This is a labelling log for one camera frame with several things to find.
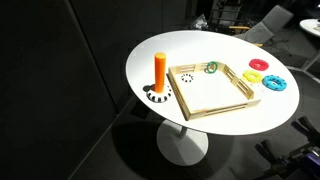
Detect white table pedestal base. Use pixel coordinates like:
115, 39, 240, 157
156, 119, 210, 167

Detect dark metal rack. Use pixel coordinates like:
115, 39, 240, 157
209, 0, 246, 33

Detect blue ring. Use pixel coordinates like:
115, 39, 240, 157
262, 74, 288, 92

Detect green ring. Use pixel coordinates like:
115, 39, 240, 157
204, 60, 219, 74

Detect black spring clamp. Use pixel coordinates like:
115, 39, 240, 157
290, 116, 320, 148
254, 139, 288, 168

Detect clear ring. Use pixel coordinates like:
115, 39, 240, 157
254, 83, 268, 96

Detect dark blue equipment stand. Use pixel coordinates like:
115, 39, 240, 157
266, 146, 320, 180

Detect wooden tray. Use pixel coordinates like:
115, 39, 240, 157
166, 60, 262, 122

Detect large black white striped ring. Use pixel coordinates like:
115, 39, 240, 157
146, 83, 173, 104

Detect red ring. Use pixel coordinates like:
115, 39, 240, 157
248, 58, 270, 72

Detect grey plastic bag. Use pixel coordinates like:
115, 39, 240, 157
189, 14, 210, 31

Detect orange cylindrical peg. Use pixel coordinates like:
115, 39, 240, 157
153, 52, 167, 94

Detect small black white striped ring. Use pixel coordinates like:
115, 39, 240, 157
180, 73, 195, 84

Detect yellow ring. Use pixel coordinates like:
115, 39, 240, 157
242, 69, 264, 84

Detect grey chair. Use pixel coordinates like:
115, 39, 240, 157
233, 4, 295, 48

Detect small white round table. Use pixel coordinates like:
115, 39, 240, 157
298, 18, 320, 38

